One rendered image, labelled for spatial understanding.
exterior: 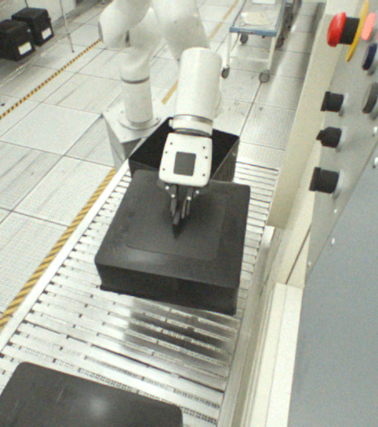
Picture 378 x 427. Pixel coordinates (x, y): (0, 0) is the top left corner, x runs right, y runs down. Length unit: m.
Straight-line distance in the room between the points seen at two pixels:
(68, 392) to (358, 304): 0.51
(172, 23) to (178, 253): 0.45
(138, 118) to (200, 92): 0.85
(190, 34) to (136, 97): 0.72
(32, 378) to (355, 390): 0.54
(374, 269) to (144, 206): 0.61
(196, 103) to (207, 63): 0.08
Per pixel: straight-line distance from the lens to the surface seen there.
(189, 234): 0.69
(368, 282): 0.19
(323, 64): 0.71
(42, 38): 4.09
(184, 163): 0.68
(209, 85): 0.71
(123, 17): 1.27
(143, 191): 0.79
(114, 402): 0.61
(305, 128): 0.77
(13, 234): 2.29
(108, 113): 1.64
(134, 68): 1.43
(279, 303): 0.84
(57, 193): 2.44
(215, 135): 1.21
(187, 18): 0.77
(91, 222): 1.15
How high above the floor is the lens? 1.59
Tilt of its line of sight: 49 degrees down
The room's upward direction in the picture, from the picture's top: straight up
